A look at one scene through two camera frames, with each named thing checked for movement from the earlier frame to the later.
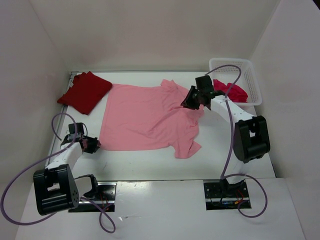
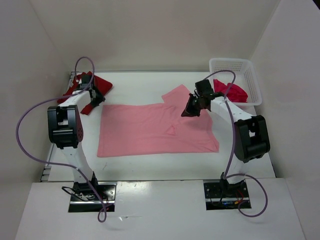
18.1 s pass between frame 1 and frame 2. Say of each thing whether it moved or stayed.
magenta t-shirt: stayed
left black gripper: moved
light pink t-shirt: moved
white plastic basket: stayed
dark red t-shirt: stayed
